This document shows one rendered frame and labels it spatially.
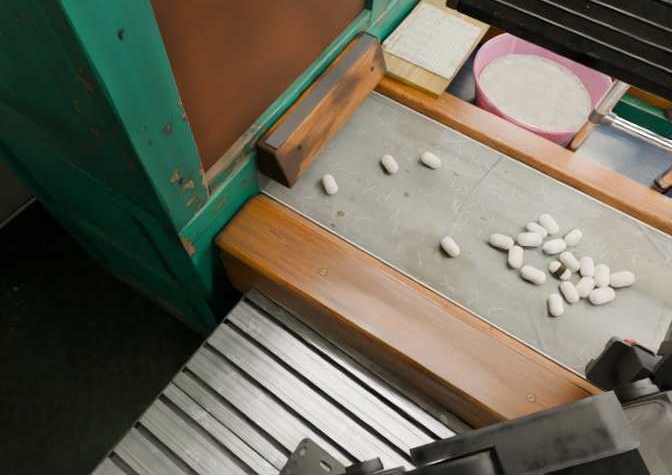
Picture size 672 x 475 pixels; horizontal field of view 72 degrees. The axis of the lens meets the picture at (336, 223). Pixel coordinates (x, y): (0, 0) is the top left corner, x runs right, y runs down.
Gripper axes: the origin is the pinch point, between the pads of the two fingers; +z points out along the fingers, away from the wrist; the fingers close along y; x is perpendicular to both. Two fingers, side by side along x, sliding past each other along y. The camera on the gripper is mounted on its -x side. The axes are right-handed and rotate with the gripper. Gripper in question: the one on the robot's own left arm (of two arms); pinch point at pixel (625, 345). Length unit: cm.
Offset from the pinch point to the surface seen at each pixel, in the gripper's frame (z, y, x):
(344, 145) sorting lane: 8, 51, -4
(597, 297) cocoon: 3.6, 5.4, -3.2
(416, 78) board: 19, 47, -19
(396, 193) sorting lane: 5.3, 38.5, -2.0
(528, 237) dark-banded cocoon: 6.2, 17.4, -5.6
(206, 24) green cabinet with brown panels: -27, 59, -17
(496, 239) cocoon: 4.2, 21.4, -3.5
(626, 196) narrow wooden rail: 18.3, 6.5, -16.4
